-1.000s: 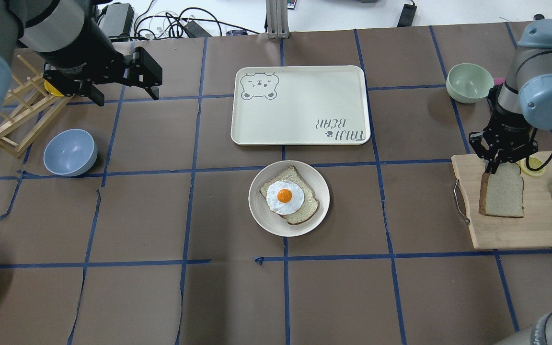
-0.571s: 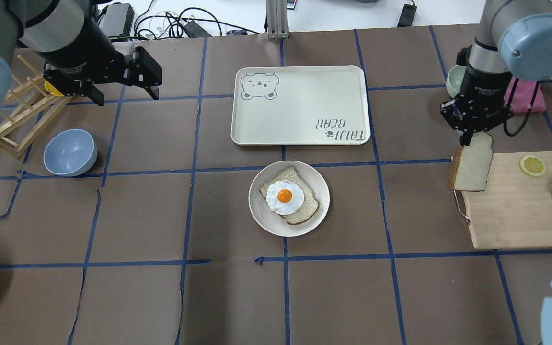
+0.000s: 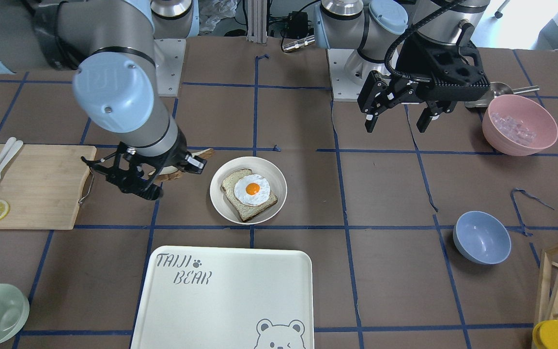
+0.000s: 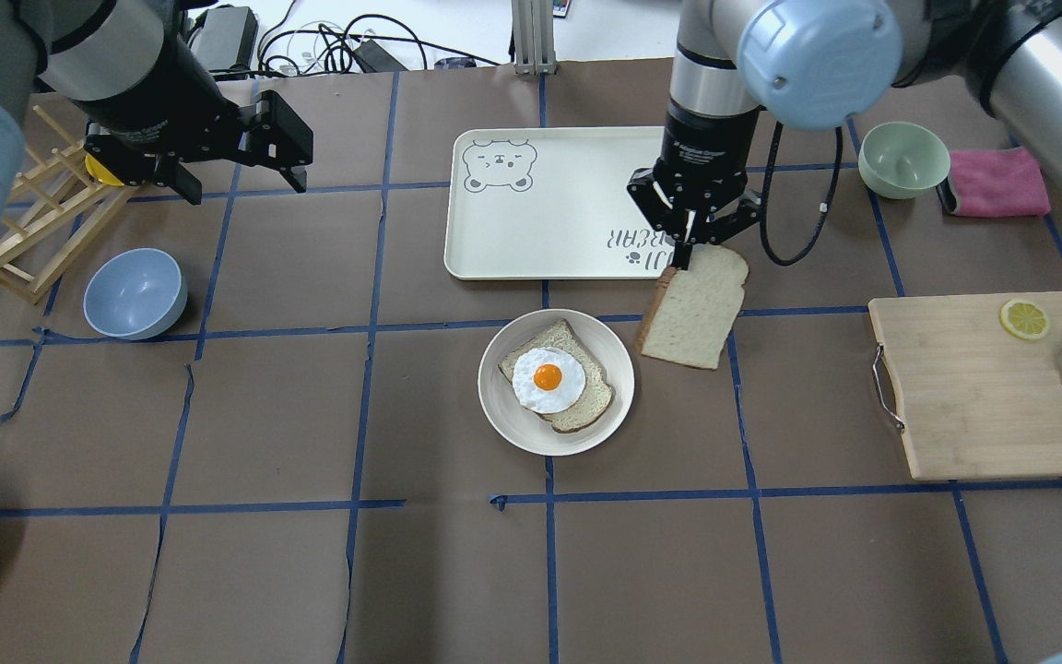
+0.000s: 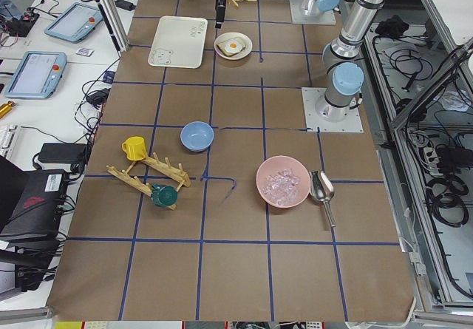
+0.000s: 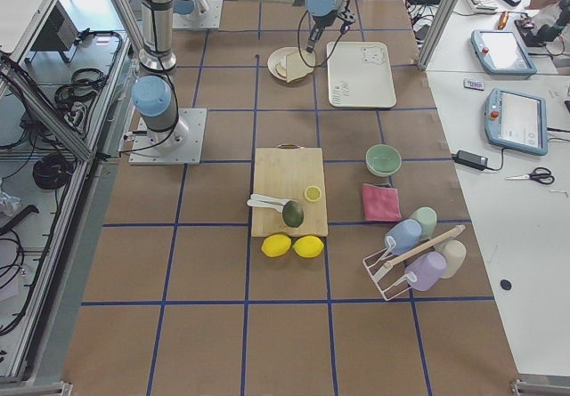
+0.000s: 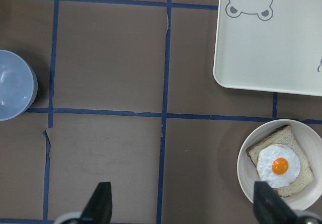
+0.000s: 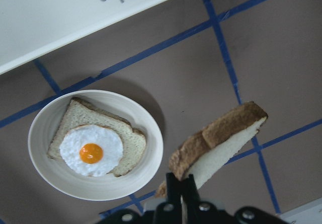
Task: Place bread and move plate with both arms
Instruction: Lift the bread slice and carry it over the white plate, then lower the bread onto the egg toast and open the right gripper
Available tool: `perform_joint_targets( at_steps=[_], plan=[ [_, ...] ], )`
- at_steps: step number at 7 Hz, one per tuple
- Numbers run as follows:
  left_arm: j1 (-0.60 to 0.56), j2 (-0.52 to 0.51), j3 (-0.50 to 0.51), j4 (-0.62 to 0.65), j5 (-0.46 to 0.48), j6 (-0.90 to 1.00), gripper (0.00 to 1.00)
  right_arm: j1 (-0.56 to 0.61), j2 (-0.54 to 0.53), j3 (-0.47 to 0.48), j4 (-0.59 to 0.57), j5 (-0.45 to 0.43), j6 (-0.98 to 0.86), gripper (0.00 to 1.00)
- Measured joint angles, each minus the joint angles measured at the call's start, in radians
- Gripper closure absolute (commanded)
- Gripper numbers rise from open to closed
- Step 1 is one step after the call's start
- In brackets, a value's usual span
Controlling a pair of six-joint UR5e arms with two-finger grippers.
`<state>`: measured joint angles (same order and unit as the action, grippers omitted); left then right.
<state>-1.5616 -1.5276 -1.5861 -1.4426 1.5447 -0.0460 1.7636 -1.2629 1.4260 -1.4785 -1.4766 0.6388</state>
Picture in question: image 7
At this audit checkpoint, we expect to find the cream bear tray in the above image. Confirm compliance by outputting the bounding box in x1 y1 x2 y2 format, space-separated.
213 0 321 96

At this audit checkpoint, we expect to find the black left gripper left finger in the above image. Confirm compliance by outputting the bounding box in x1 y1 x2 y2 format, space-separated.
79 182 111 224

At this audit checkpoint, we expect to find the round cream plate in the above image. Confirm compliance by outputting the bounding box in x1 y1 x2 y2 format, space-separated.
237 119 321 210

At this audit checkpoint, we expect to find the fried egg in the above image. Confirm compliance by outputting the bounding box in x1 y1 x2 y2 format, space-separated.
256 144 301 189

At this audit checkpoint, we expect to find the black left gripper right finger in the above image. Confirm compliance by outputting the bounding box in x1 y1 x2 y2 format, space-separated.
253 181 297 224

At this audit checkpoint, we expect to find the blue bowl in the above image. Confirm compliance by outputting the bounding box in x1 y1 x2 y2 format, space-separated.
1 50 38 121

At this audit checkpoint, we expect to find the bottom bread slice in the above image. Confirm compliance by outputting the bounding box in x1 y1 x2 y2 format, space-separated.
246 125 314 198

